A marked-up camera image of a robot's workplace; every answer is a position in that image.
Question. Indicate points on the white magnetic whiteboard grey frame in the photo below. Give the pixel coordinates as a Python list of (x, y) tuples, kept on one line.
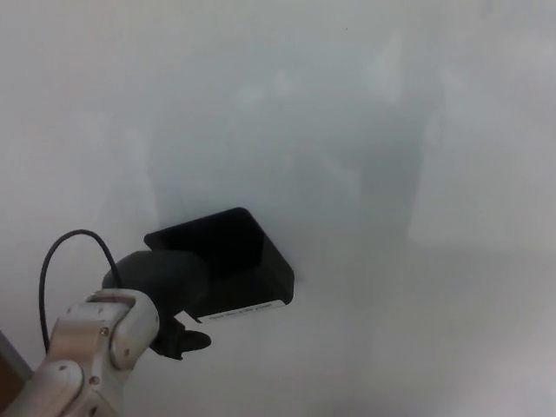
[(391, 217)]

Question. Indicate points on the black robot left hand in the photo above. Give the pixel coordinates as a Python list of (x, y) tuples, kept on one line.
[(160, 278)]

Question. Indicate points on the black magnetic marker holder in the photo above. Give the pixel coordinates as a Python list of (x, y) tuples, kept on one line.
[(243, 247)]

